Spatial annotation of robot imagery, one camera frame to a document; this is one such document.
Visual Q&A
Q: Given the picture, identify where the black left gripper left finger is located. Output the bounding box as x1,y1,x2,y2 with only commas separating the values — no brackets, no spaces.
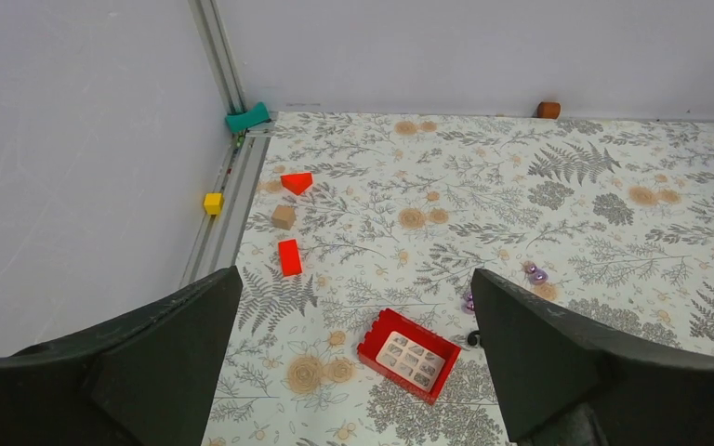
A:
0,267,243,445

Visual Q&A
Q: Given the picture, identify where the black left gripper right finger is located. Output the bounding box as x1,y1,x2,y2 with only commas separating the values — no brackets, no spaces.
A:
471,269,714,445

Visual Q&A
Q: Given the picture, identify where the black earbud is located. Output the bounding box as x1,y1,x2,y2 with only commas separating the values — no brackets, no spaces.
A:
467,331,482,348

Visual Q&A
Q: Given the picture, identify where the red plastic tray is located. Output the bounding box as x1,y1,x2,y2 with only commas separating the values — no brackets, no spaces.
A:
357,308,461,405

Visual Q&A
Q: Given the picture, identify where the red rectangular block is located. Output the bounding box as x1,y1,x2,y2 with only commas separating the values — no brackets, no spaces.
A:
278,239,302,277

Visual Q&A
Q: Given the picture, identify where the yellow cube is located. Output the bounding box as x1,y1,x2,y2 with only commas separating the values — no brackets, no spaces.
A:
203,192,224,216

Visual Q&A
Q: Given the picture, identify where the tan wooden cube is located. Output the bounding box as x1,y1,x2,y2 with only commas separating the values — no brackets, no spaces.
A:
271,204,297,230

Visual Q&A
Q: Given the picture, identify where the floral patterned mat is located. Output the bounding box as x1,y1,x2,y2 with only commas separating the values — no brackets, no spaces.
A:
204,112,714,445

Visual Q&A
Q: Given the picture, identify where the red triangular block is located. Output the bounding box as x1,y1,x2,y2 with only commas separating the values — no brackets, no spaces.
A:
281,172,313,195

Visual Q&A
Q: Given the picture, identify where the orange-brown cylinder block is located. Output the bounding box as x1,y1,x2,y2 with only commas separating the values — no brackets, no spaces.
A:
535,101,562,120

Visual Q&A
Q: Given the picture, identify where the teal arch block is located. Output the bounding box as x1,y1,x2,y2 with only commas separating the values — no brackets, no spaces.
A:
225,102,271,134

